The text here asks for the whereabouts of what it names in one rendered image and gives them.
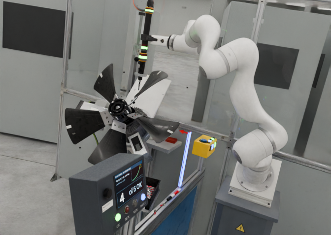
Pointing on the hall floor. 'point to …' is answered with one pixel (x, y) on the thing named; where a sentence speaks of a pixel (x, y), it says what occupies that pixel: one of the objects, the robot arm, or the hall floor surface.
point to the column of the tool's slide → (132, 50)
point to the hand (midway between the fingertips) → (146, 37)
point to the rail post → (195, 207)
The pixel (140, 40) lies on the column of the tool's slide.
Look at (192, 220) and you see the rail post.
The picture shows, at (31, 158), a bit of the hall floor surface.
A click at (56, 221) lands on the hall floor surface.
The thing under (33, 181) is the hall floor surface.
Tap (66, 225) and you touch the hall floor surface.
